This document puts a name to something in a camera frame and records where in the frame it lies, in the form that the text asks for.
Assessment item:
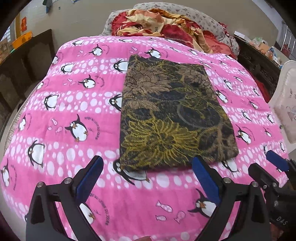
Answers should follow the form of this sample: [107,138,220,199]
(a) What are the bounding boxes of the brown gold batik cloth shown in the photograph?
[119,55,239,170]

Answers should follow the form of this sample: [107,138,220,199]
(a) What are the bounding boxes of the white plastic chair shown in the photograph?
[268,60,295,153]

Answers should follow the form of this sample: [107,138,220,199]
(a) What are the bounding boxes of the metal railing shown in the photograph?
[274,20,295,60]

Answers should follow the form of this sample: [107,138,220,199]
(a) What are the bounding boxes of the orange basket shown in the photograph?
[12,31,33,49]

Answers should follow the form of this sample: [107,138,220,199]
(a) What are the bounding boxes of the red gold floral blanket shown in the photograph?
[111,9,237,59]

